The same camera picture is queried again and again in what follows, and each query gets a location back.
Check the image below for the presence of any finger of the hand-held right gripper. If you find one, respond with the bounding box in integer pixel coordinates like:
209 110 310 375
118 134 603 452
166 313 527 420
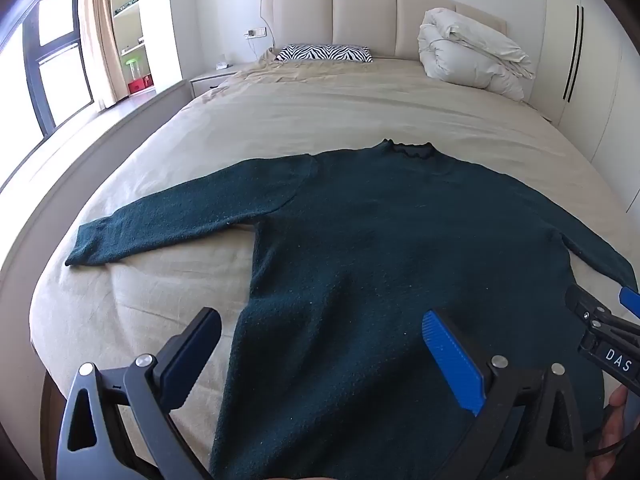
566 285 640 343
618 286 640 320

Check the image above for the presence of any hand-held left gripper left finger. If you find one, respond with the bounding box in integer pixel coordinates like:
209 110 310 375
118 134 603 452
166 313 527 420
56 307 222 480

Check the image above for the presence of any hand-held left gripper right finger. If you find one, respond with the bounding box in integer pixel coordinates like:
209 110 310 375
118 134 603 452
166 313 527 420
421 310 587 480

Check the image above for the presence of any dark green knit sweater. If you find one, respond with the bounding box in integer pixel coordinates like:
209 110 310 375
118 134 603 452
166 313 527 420
66 139 638 480

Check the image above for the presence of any person's right hand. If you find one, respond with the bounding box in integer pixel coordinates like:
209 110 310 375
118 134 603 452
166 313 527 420
586 387 640 480

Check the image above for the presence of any grey bedside ledge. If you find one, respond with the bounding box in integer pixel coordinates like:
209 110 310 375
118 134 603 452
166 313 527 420
0 79 193 396

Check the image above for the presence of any white wardrobe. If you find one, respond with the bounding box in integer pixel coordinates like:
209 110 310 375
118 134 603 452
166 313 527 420
542 0 640 213

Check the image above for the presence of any bed with beige sheet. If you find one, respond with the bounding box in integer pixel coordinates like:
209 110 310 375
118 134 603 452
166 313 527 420
30 57 640 480

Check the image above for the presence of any white nightstand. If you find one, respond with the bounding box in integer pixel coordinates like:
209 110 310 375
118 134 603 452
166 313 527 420
190 62 251 98

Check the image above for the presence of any white folded duvet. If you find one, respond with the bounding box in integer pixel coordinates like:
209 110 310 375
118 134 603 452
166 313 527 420
417 8 536 101

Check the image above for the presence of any black framed window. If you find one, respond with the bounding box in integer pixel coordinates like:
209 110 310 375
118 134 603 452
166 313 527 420
0 0 96 186

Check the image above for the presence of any zebra print pillow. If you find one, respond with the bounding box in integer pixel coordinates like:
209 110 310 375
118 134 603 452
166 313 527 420
274 45 374 63

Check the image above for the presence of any beige curtain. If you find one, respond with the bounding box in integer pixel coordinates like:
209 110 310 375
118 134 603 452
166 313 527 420
80 0 132 109

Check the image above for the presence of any beige padded headboard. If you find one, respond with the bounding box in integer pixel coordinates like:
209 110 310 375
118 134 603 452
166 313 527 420
260 0 508 62

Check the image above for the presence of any white charging cable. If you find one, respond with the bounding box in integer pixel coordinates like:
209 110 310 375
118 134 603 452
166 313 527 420
247 35 282 61

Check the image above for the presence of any white wall shelf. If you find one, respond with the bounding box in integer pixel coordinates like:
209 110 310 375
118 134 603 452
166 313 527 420
109 0 160 97

